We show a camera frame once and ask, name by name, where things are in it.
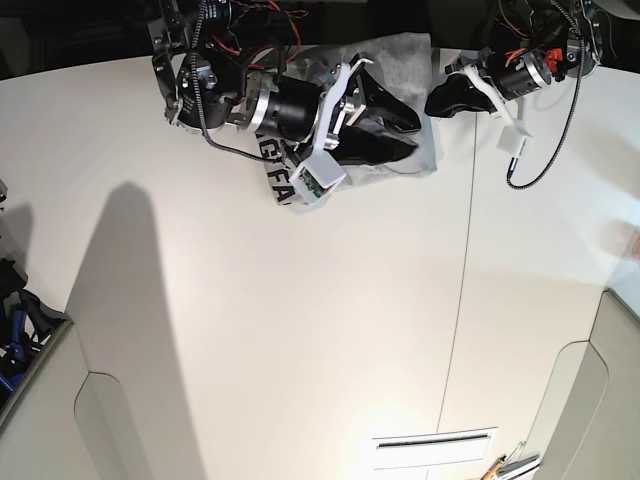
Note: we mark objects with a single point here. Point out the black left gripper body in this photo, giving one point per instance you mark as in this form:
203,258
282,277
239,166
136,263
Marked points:
520,74

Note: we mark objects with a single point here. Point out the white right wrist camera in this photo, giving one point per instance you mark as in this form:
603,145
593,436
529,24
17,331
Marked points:
315,178

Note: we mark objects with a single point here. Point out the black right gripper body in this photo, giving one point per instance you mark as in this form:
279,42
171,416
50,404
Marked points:
289,109

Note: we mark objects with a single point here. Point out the grey T-shirt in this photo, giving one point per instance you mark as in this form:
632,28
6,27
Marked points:
403,66

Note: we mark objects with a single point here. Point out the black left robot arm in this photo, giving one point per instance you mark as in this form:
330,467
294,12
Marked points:
560,41

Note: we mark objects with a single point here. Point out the grey metal tool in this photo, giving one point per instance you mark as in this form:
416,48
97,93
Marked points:
516,468

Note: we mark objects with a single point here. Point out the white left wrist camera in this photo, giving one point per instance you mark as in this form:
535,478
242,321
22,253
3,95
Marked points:
513,139

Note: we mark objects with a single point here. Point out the yellow handled tool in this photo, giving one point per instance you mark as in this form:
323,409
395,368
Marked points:
494,468

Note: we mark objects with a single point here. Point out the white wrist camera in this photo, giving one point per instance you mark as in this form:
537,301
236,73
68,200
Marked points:
315,178
513,139

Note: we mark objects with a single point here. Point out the blue and black equipment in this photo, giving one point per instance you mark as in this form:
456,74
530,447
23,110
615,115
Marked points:
27,324

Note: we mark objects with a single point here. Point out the white vent panel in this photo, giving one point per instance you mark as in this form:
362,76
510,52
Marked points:
433,450

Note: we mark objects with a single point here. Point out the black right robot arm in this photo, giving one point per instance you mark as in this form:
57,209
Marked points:
240,63

